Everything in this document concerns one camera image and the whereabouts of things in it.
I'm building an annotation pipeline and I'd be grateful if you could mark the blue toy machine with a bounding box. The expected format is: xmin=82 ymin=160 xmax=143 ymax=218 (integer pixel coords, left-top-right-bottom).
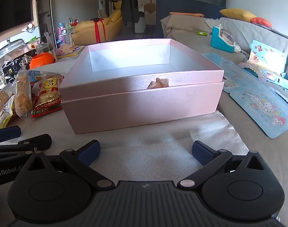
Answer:
xmin=211 ymin=24 xmax=241 ymax=54

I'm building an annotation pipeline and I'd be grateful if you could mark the orange pumpkin bucket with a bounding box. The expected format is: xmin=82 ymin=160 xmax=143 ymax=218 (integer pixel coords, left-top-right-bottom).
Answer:
xmin=29 ymin=53 xmax=57 ymax=70

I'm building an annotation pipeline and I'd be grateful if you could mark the black television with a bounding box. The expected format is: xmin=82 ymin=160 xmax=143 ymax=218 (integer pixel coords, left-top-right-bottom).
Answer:
xmin=0 ymin=0 xmax=34 ymax=36

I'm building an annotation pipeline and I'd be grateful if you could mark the yellow pillow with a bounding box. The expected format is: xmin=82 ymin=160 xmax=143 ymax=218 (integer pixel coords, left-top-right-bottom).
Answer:
xmin=219 ymin=8 xmax=257 ymax=22

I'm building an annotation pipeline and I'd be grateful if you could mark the pink plush toy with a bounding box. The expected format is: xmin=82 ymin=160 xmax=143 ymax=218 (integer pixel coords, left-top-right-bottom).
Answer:
xmin=54 ymin=44 xmax=73 ymax=57

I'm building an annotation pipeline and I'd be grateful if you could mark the pale blue packaging card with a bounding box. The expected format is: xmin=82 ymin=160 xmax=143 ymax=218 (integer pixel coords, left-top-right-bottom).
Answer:
xmin=202 ymin=52 xmax=255 ymax=93

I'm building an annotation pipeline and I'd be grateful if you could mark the glass jar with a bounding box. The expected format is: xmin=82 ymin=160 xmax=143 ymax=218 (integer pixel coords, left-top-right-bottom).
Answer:
xmin=0 ymin=38 xmax=32 ymax=86

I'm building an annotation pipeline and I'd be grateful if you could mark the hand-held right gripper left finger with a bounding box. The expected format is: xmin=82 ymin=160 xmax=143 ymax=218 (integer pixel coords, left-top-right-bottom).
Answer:
xmin=23 ymin=140 xmax=114 ymax=191

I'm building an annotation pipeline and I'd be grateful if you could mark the grey sofa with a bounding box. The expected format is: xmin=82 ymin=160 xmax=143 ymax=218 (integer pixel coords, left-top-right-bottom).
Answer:
xmin=160 ymin=14 xmax=288 ymax=220

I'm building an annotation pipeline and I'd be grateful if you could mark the red yellow rice cracker packet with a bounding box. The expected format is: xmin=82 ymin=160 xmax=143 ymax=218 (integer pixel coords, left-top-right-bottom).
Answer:
xmin=31 ymin=73 xmax=64 ymax=119

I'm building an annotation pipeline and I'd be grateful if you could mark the white woven cloth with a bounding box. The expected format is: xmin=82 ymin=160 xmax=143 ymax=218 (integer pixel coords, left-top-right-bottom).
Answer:
xmin=49 ymin=110 xmax=250 ymax=185

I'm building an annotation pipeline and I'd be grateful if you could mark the orange pillow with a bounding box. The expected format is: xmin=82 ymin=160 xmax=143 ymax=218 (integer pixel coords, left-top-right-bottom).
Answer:
xmin=250 ymin=17 xmax=272 ymax=27

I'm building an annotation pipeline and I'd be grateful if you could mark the clear bread packet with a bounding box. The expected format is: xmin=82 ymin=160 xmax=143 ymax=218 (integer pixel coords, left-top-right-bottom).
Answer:
xmin=14 ymin=70 xmax=40 ymax=121

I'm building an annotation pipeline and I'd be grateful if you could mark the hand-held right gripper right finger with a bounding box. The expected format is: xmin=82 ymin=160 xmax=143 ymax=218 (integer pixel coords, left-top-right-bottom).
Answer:
xmin=177 ymin=141 xmax=265 ymax=190

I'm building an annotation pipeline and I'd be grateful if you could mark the white sticker sheet card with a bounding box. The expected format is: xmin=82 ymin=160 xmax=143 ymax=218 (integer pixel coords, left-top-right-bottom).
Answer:
xmin=249 ymin=40 xmax=287 ymax=74

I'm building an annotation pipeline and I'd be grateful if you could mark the cartoon toy pack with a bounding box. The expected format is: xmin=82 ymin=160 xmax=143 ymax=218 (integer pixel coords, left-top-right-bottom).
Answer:
xmin=239 ymin=61 xmax=288 ymax=91

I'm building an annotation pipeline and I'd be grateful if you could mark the yellow white snack packet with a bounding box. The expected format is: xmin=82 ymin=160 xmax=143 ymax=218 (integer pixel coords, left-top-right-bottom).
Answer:
xmin=0 ymin=96 xmax=16 ymax=129

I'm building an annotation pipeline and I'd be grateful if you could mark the orange carrot bolster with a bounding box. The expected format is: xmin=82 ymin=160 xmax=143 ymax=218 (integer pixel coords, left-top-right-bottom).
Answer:
xmin=170 ymin=12 xmax=205 ymax=18

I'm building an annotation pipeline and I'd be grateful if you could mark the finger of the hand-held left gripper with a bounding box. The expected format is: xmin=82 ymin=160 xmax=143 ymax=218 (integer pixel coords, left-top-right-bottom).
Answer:
xmin=0 ymin=126 xmax=22 ymax=143
xmin=0 ymin=134 xmax=52 ymax=161

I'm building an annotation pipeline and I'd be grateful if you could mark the pink box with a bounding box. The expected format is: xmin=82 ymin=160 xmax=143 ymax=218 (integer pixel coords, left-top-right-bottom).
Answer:
xmin=59 ymin=38 xmax=224 ymax=135

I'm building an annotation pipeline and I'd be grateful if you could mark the beige chair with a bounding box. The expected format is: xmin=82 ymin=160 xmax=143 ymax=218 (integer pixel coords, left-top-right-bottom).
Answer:
xmin=144 ymin=3 xmax=157 ymax=32

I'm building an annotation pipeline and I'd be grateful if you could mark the yellow beanbag sofa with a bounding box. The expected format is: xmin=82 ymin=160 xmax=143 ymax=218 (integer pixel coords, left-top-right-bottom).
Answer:
xmin=71 ymin=1 xmax=124 ymax=46

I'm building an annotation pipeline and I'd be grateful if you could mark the blue cabinet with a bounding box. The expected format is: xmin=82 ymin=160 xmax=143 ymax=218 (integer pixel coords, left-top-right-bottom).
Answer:
xmin=156 ymin=0 xmax=227 ymax=38

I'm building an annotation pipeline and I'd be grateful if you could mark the blue cartoon bunny card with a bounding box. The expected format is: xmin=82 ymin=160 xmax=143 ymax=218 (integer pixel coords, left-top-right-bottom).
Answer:
xmin=230 ymin=89 xmax=288 ymax=139

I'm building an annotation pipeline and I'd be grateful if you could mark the white shelf unit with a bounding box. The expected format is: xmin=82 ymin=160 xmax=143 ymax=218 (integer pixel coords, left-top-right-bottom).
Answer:
xmin=34 ymin=0 xmax=55 ymax=43

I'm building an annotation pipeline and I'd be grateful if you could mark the red ribbon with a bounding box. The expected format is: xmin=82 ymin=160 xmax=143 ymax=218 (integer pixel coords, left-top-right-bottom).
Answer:
xmin=93 ymin=19 xmax=107 ymax=43

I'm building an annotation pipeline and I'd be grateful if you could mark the black printed bag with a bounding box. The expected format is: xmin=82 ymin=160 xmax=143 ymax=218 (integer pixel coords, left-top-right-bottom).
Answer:
xmin=2 ymin=50 xmax=38 ymax=86

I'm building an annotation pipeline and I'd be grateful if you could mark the yellow picture book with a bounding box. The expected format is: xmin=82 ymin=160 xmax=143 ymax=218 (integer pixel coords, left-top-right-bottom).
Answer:
xmin=58 ymin=46 xmax=86 ymax=58

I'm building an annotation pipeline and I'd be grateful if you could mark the dark hanging coat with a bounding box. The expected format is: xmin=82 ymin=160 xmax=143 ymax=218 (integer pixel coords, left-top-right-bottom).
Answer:
xmin=109 ymin=0 xmax=140 ymax=24

